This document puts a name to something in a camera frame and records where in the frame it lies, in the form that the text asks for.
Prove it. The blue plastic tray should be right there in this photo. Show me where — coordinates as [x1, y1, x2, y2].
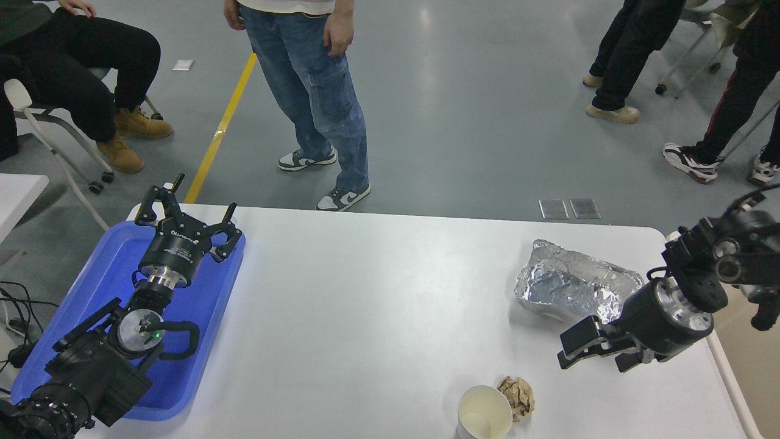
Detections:
[10, 219, 247, 423]

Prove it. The black plug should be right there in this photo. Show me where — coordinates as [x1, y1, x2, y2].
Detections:
[7, 341, 37, 369]

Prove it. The tan green cloth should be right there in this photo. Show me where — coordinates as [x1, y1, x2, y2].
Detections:
[710, 0, 762, 48]

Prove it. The person's left hand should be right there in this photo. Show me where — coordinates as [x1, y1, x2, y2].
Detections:
[323, 9, 355, 57]

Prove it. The white side table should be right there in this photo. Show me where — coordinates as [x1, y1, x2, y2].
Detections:
[0, 174, 49, 269]

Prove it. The person's right hand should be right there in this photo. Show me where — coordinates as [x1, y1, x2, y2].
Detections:
[223, 0, 246, 31]

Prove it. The crumpled tan paper ball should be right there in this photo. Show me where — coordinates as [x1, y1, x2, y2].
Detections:
[497, 376, 536, 423]

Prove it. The person's hand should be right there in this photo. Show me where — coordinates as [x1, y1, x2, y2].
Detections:
[58, 0, 98, 19]

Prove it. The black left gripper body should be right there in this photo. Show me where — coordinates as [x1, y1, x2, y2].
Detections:
[138, 216, 214, 287]

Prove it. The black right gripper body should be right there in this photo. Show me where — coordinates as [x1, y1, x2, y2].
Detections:
[612, 282, 711, 362]

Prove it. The white wheeled chair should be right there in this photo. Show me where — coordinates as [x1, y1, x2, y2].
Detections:
[3, 67, 164, 231]

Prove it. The grey wheeled chair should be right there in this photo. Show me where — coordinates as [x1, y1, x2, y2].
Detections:
[655, 0, 762, 98]

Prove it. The silver foil tray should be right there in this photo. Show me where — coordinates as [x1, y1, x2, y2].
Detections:
[514, 239, 645, 325]

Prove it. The black cable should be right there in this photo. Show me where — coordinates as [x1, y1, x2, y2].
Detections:
[0, 280, 60, 342]

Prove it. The white paper cup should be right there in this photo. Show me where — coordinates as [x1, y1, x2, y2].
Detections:
[457, 385, 514, 439]

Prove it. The large pale bin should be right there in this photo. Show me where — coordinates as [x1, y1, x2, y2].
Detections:
[665, 229, 780, 439]

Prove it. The person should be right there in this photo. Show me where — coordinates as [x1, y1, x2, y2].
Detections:
[0, 0, 174, 174]
[662, 0, 780, 185]
[582, 0, 686, 125]
[222, 0, 372, 212]

